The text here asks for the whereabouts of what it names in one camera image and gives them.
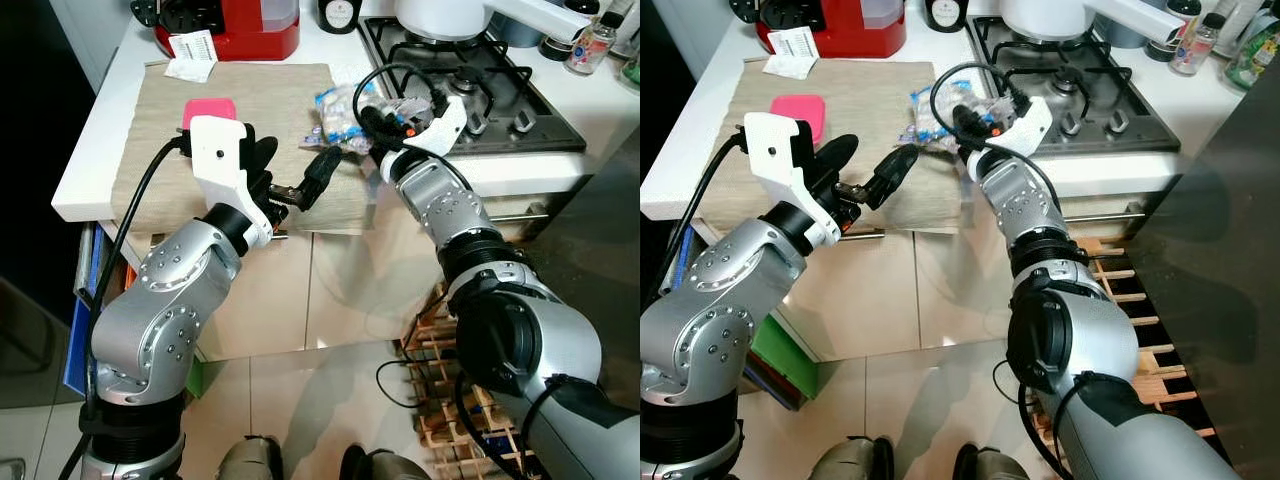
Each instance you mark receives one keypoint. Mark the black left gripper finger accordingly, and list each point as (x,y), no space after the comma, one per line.
(832,157)
(322,172)
(262,157)
(897,170)

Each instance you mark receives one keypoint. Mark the blue white plastic food bag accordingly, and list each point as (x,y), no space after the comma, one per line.
(935,115)
(335,115)

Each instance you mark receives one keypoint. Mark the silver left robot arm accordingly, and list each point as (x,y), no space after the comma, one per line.
(715,330)
(160,320)

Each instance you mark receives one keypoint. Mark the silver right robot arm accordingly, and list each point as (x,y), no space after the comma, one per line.
(1080,340)
(520,340)

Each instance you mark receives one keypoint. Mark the pink lidded box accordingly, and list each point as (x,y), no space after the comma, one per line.
(210,110)
(800,115)

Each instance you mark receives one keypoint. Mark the beige woven placemat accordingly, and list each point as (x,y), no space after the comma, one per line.
(270,100)
(870,100)

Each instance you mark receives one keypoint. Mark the white printed paper slip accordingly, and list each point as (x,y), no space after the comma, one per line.
(795,50)
(193,50)

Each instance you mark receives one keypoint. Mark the black gas hob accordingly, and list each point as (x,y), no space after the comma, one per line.
(500,100)
(1100,100)

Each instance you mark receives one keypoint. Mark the black round jar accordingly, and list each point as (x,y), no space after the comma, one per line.
(945,14)
(340,14)

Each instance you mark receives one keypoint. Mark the red coffee machine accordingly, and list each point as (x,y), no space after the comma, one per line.
(240,35)
(850,30)

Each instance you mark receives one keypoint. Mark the blue grey pot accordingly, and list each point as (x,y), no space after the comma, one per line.
(1118,30)
(515,30)

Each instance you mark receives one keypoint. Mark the green box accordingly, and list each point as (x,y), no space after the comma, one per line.
(785,355)
(195,378)

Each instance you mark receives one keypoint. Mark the blue folder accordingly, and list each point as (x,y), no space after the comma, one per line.
(80,330)
(682,260)

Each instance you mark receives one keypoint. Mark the dark capped bottle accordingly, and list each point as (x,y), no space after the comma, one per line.
(1160,45)
(555,47)

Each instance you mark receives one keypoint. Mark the clear spice bottle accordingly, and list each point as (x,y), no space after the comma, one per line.
(590,45)
(1195,45)

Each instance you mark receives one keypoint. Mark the green packet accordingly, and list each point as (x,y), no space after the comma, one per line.
(630,70)
(1255,60)

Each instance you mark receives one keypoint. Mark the wooden slatted rack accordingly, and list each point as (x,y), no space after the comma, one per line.
(1140,300)
(440,400)

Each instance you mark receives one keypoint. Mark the grey left robot foot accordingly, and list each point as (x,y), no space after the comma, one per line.
(855,460)
(250,460)

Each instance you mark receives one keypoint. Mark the grey robot foot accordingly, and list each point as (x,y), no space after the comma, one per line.
(855,460)
(385,465)
(990,465)
(250,460)

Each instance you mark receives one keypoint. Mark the grey right robot foot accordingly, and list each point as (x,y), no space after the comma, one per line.
(385,465)
(990,465)

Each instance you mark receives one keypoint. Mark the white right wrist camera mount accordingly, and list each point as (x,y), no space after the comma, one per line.
(440,125)
(1025,125)

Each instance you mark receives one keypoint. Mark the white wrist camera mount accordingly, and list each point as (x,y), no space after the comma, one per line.
(440,125)
(775,155)
(1025,125)
(215,155)

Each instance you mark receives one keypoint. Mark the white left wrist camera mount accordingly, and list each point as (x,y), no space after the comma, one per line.
(215,155)
(775,155)

